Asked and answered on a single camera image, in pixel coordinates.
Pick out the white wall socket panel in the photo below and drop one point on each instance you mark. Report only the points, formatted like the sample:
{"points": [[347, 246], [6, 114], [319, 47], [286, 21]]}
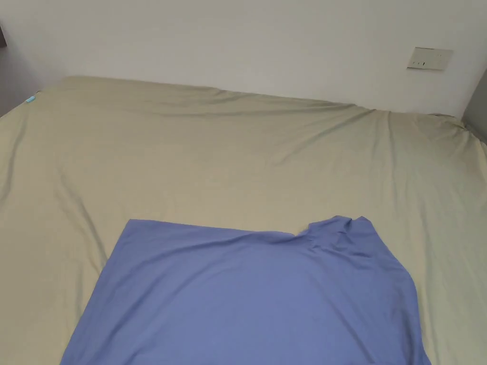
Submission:
{"points": [[429, 58]]}

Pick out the bed with beige sheet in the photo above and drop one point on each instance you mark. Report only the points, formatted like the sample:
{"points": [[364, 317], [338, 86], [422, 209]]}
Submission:
{"points": [[213, 152]]}

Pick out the blue shirt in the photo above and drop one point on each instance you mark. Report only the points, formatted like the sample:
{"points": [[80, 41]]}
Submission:
{"points": [[243, 296]]}

